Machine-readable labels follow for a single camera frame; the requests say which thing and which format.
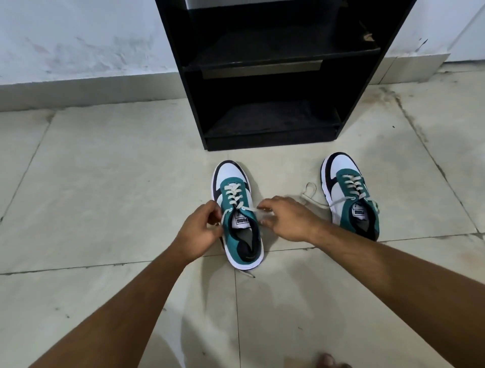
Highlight person's right hand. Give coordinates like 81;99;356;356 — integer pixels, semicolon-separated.
257;196;323;243

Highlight person's left hand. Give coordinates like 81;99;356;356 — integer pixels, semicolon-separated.
172;200;225;266

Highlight green white black sneaker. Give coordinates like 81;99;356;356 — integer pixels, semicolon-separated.
211;160;276;278
301;152;380;242

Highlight person's right forearm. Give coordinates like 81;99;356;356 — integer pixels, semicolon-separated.
310;221;485;368

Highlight person's left forearm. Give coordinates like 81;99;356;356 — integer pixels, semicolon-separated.
28;243;191;368

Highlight black wooden shoe rack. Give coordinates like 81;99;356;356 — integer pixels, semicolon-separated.
155;0;417;152

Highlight person's foot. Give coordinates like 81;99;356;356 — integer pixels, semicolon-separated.
316;353;352;368

